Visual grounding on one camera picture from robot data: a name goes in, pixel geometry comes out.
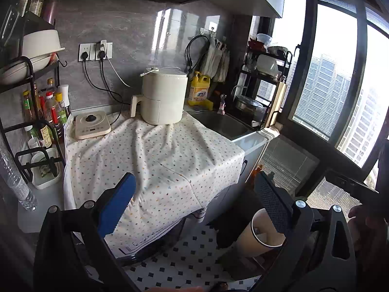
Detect cream air fryer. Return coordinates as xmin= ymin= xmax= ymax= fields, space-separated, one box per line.
xmin=131 ymin=67 xmax=189 ymax=126

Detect shallow white bowl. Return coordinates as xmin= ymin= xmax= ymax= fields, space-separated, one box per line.
xmin=0 ymin=53 xmax=58 ymax=86

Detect large white basin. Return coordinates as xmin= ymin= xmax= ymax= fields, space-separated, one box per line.
xmin=21 ymin=29 xmax=66 ymax=67

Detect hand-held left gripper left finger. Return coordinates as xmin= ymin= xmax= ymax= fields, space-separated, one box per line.
xmin=33 ymin=172 xmax=142 ymax=292

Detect white charger cable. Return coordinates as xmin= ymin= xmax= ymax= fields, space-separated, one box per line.
xmin=100 ymin=39 xmax=132 ymax=88

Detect cream induction cooker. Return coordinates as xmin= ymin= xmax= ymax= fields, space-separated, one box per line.
xmin=74 ymin=111 xmax=112 ymax=140

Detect yellow detergent bottle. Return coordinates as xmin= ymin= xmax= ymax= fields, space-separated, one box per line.
xmin=188 ymin=71 xmax=211 ymax=107

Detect black dish rack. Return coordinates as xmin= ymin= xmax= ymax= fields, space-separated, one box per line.
xmin=234 ymin=38 xmax=294 ymax=128

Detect wooden cutting board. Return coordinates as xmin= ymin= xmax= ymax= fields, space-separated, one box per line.
xmin=264 ymin=82 xmax=287 ymax=128

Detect steel pot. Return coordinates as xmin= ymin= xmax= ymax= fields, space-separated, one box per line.
xmin=234 ymin=95 xmax=263 ymax=113

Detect clear plastic water bottle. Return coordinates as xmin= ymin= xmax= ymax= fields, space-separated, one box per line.
xmin=0 ymin=144 xmax=37 ymax=211

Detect wall socket panel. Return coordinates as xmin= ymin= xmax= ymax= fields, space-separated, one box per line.
xmin=79 ymin=42 xmax=114 ymax=62

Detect hanging plastic bags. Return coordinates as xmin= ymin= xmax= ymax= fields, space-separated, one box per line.
xmin=199 ymin=38 xmax=230 ymax=82

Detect row of condiment bottles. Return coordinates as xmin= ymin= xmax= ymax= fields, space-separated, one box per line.
xmin=21 ymin=77 xmax=72 ymax=149

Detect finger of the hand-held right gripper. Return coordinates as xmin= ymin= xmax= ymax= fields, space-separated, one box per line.
xmin=325 ymin=170 xmax=380 ymax=203

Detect black condiment rack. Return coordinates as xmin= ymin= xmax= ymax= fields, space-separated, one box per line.
xmin=0 ymin=0 xmax=67 ymax=186

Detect white rectangular container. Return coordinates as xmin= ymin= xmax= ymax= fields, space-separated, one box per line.
xmin=30 ymin=147 xmax=63 ymax=190

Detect steel sink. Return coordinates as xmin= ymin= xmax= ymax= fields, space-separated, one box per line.
xmin=194 ymin=111 xmax=259 ymax=140

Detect black window frame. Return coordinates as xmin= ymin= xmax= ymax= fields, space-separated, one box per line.
xmin=278 ymin=0 xmax=389 ymax=195

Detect floral white tablecloth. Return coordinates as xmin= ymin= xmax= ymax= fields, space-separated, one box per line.
xmin=63 ymin=112 xmax=245 ymax=257

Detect orange bottle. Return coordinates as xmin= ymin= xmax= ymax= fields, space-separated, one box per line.
xmin=248 ymin=164 xmax=264 ymax=189

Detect black power cable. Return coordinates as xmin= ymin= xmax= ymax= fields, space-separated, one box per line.
xmin=96 ymin=50 xmax=134 ymax=105
xmin=80 ymin=52 xmax=125 ymax=126

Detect white rack bowl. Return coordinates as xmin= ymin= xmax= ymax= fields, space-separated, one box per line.
xmin=256 ymin=54 xmax=278 ymax=73

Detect beige round bin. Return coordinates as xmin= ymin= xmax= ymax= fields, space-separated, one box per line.
xmin=236 ymin=208 xmax=287 ymax=257

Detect white base cabinet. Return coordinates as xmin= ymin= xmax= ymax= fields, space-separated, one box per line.
xmin=210 ymin=129 xmax=269 ymax=222

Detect brown cardboard sheet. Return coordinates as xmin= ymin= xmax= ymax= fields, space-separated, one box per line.
xmin=219 ymin=246 xmax=274 ymax=279

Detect black looped cable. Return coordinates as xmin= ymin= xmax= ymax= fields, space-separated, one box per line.
xmin=185 ymin=35 xmax=210 ymax=75

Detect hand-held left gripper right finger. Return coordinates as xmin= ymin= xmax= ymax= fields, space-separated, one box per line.
xmin=253 ymin=171 xmax=357 ymax=292

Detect person's right hand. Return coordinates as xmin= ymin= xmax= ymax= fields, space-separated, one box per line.
xmin=347 ymin=204 xmax=389 ymax=280

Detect clear jar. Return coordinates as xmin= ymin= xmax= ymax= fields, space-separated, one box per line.
xmin=30 ymin=0 xmax=46 ymax=17

